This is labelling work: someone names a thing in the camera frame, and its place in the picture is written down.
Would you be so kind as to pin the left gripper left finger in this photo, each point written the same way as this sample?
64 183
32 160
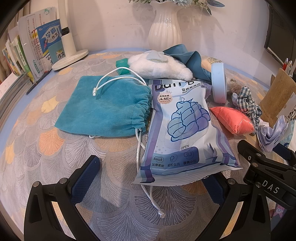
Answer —
41 222

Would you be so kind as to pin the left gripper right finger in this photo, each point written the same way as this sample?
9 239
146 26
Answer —
253 222

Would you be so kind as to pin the pink clay bag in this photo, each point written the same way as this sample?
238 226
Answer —
233 120

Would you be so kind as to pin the blue wet wipes pack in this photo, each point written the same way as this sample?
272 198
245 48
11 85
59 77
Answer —
182 146

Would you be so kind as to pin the checkered fabric scrunchie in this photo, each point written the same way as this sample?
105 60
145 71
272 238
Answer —
246 104

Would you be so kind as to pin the small plush toy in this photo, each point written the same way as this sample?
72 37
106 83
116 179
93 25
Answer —
233 87

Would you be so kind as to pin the light blue tape roll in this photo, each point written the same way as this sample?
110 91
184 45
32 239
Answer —
219 84

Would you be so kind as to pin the cream tube package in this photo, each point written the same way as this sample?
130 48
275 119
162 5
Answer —
207 62

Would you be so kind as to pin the black television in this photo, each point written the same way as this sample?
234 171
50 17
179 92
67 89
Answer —
280 42

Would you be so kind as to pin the teal blue cloth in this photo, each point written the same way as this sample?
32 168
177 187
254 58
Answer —
191 60

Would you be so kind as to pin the black pen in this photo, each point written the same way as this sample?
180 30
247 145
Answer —
37 82

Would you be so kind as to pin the white fluffy plush cloud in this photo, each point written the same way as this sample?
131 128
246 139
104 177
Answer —
153 64

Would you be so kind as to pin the white desk lamp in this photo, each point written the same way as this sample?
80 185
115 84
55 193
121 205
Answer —
71 54

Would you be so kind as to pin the stack of books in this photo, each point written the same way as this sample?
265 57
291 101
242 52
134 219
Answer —
21 54

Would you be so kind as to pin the white ribbed vase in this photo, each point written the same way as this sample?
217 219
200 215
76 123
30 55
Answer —
165 31

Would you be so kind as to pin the green small box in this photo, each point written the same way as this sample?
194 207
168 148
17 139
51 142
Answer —
122 63

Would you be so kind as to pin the blue white artificial flowers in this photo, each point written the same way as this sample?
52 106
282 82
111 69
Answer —
189 3

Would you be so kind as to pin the teal drawstring pouch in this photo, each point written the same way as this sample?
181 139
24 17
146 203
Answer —
106 106

